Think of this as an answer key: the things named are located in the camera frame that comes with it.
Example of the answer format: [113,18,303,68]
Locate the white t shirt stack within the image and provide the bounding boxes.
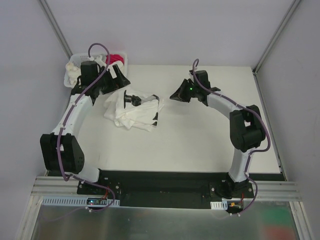
[103,94,118,121]

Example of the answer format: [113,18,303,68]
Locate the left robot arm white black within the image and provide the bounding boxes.
[40,60,130,195]

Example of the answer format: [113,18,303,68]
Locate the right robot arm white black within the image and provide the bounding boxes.
[170,70,267,199]

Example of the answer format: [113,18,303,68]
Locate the red garment in basket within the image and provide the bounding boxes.
[105,54,125,65]

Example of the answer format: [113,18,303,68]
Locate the cream clothes in basket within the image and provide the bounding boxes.
[65,61,81,86]

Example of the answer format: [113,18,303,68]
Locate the white plastic laundry basket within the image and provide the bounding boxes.
[63,51,128,88]

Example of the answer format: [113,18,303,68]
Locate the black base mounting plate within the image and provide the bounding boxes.
[75,170,256,209]

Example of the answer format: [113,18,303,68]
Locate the left aluminium frame post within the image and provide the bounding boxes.
[37,0,73,59]

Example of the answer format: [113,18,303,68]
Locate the aluminium frame post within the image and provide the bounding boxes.
[37,0,73,59]
[252,0,303,76]

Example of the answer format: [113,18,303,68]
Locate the aluminium rail front left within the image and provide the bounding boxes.
[31,176,79,196]

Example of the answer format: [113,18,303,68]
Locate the aluminium rail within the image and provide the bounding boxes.
[256,181,302,202]
[31,176,79,196]

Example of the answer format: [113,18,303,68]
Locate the right white cable duct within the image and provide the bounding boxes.
[210,200,228,211]

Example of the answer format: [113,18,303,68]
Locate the white cable duct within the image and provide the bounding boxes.
[42,196,120,208]
[210,200,228,211]

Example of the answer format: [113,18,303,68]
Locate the aluminium rail front right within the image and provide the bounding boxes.
[256,181,302,202]

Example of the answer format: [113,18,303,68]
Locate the left white cable duct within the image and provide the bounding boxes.
[42,196,120,208]

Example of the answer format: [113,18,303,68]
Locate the right aluminium frame post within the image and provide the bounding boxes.
[252,0,303,76]

